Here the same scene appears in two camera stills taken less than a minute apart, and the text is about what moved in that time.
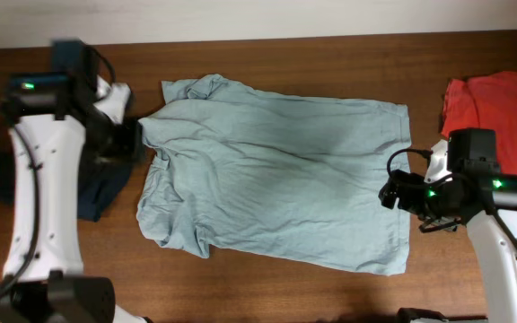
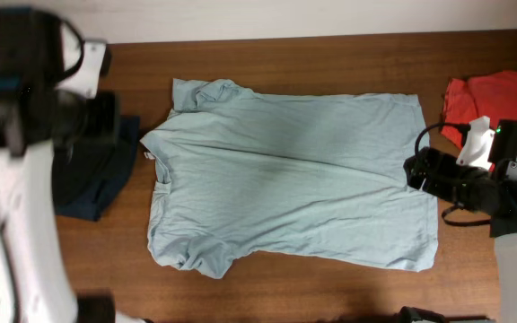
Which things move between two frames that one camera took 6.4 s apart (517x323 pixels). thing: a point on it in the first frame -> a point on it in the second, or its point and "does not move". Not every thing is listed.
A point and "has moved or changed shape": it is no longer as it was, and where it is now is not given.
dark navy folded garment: x=99 y=180 does not move
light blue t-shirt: x=293 y=181 has moved or changed shape
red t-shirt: x=512 y=103 does not move
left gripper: x=128 y=145 -> x=109 y=127
